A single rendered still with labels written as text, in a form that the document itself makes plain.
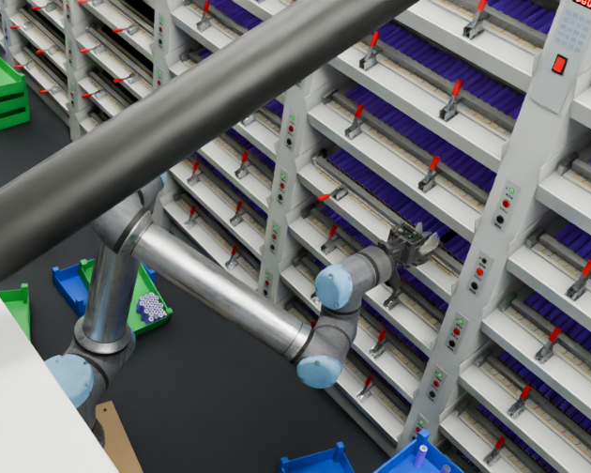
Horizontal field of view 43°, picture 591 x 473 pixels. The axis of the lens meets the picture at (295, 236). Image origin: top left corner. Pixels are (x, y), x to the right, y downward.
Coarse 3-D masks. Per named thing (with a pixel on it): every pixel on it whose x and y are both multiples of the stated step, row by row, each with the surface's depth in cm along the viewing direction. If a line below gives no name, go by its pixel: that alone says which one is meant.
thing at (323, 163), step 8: (320, 160) 215; (328, 168) 212; (336, 176) 211; (344, 176) 210; (344, 184) 209; (352, 184) 207; (360, 192) 205; (368, 200) 203; (376, 200) 203; (376, 208) 202; (384, 208) 200; (384, 216) 201; (392, 216) 198; (408, 224) 196; (440, 256) 189; (448, 256) 188; (448, 264) 187; (456, 264) 186; (456, 272) 187
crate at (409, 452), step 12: (420, 432) 171; (408, 444) 171; (420, 444) 172; (396, 456) 168; (408, 456) 175; (432, 456) 173; (444, 456) 170; (384, 468) 166; (396, 468) 172; (408, 468) 172; (420, 468) 172; (432, 468) 173; (456, 468) 168
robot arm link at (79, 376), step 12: (48, 360) 193; (60, 360) 193; (72, 360) 193; (84, 360) 194; (60, 372) 190; (72, 372) 191; (84, 372) 191; (96, 372) 196; (60, 384) 187; (72, 384) 188; (84, 384) 189; (96, 384) 195; (108, 384) 201; (72, 396) 186; (84, 396) 188; (96, 396) 195; (84, 408) 191; (84, 420) 193
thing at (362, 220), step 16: (320, 144) 216; (336, 144) 221; (304, 160) 216; (304, 176) 215; (320, 176) 214; (320, 192) 212; (336, 208) 209; (352, 208) 205; (368, 208) 204; (352, 224) 207; (368, 224) 201; (384, 224) 200; (384, 240) 197; (416, 272) 192; (432, 272) 188; (448, 272) 188; (432, 288) 189; (448, 288) 185
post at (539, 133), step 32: (544, 128) 148; (576, 128) 151; (512, 160) 157; (544, 160) 151; (480, 224) 169; (512, 224) 162; (448, 320) 187; (480, 320) 178; (448, 352) 190; (448, 384) 194; (416, 416) 209
